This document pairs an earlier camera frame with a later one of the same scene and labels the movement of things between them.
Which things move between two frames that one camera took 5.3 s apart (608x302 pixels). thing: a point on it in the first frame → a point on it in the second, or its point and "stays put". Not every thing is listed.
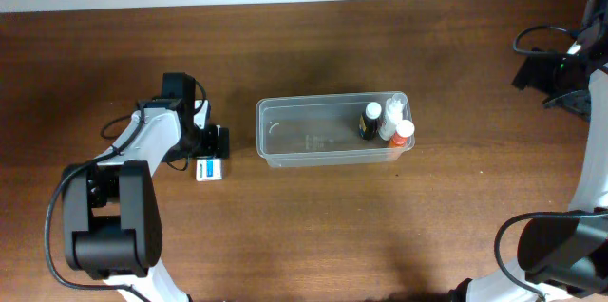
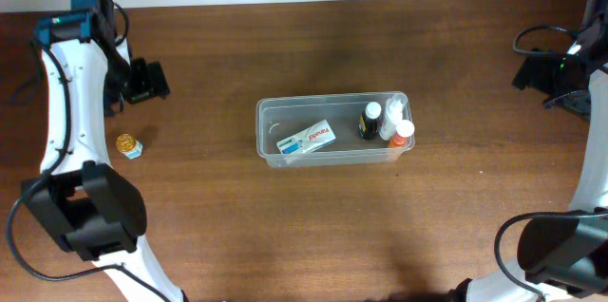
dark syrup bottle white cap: (369, 124) stays put
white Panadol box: (209, 169) → (309, 140)
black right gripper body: (530, 72) stays put
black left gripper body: (220, 141) → (143, 82)
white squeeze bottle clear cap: (393, 114) stays put
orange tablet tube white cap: (404, 129) stays put
